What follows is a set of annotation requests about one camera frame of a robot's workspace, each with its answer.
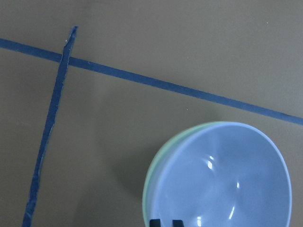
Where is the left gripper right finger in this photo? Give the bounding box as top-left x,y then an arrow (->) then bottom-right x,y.
172,220 -> 184,227

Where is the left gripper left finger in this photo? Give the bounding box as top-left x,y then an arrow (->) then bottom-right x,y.
149,219 -> 161,227

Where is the blue bowl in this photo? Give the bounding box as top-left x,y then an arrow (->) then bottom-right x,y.
147,122 -> 292,227

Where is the green bowl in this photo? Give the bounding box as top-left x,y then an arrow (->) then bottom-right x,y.
142,121 -> 222,227

